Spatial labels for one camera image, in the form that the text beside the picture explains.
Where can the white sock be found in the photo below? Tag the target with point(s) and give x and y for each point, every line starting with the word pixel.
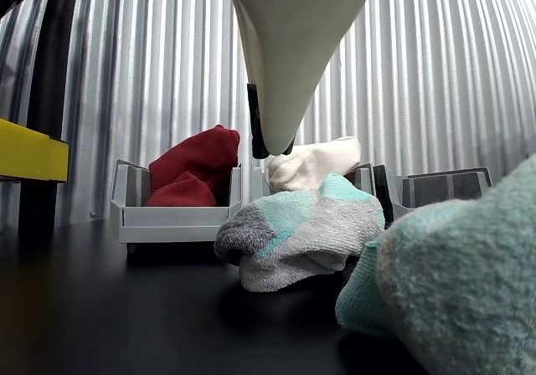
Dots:
pixel 335 153
pixel 289 174

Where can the dark red sock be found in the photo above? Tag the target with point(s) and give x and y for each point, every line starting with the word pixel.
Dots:
pixel 180 193
pixel 197 153

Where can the teal and grey sock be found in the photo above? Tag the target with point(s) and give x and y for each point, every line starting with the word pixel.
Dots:
pixel 452 274
pixel 301 232

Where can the grey plastic bin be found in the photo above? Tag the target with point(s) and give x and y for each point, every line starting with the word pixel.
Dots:
pixel 167 222
pixel 439 186
pixel 360 178

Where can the yellow block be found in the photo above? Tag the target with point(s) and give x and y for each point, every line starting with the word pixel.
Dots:
pixel 29 153

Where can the black post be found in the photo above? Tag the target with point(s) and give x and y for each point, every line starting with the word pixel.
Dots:
pixel 46 78

